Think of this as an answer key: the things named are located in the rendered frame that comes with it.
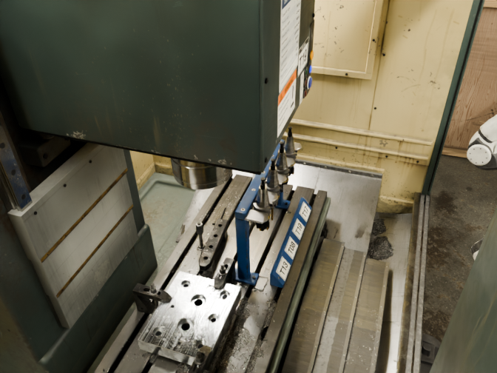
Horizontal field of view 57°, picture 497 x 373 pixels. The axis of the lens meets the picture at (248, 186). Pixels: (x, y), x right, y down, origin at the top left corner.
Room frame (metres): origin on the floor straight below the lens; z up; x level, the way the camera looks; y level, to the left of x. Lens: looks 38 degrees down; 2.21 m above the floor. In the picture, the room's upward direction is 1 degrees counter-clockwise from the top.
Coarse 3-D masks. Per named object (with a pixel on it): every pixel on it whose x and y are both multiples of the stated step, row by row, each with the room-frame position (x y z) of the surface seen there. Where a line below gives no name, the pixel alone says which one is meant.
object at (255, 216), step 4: (248, 212) 1.14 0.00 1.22; (252, 212) 1.13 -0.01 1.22; (256, 212) 1.13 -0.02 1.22; (260, 212) 1.13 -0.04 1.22; (264, 212) 1.13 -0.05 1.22; (248, 216) 1.12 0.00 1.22; (252, 216) 1.12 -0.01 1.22; (256, 216) 1.12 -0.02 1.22; (260, 216) 1.12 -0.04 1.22; (264, 216) 1.12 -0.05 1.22; (244, 220) 1.11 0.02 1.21; (248, 220) 1.10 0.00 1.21; (252, 220) 1.10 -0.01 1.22; (256, 220) 1.10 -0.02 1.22; (260, 220) 1.10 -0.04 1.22; (264, 220) 1.10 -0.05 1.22
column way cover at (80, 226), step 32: (96, 160) 1.23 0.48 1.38; (32, 192) 1.02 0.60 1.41; (64, 192) 1.07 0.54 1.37; (96, 192) 1.19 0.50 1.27; (128, 192) 1.35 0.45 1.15; (32, 224) 0.94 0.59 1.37; (64, 224) 1.03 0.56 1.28; (96, 224) 1.16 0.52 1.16; (128, 224) 1.32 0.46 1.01; (32, 256) 0.92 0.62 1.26; (64, 256) 1.00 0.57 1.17; (96, 256) 1.13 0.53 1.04; (64, 288) 0.96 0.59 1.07; (96, 288) 1.08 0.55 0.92; (64, 320) 0.93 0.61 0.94
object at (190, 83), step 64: (0, 0) 1.00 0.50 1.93; (64, 0) 0.95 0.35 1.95; (128, 0) 0.90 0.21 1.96; (192, 0) 0.85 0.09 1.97; (256, 0) 0.81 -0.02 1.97; (0, 64) 1.02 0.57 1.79; (64, 64) 0.96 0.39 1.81; (128, 64) 0.90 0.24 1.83; (192, 64) 0.85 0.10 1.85; (256, 64) 0.81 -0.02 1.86; (64, 128) 0.98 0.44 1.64; (128, 128) 0.92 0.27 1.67; (192, 128) 0.86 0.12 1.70; (256, 128) 0.81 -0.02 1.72
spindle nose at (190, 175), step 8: (176, 160) 0.94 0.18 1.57; (176, 168) 0.94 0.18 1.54; (184, 168) 0.92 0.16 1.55; (192, 168) 0.92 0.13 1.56; (200, 168) 0.91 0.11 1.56; (208, 168) 0.92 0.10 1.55; (216, 168) 0.92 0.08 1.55; (224, 168) 0.94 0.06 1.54; (176, 176) 0.95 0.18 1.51; (184, 176) 0.92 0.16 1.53; (192, 176) 0.92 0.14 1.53; (200, 176) 0.91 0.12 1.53; (208, 176) 0.92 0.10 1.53; (216, 176) 0.92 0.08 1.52; (224, 176) 0.94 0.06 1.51; (184, 184) 0.93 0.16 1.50; (192, 184) 0.92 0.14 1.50; (200, 184) 0.91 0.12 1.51; (208, 184) 0.92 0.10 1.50; (216, 184) 0.93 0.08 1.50
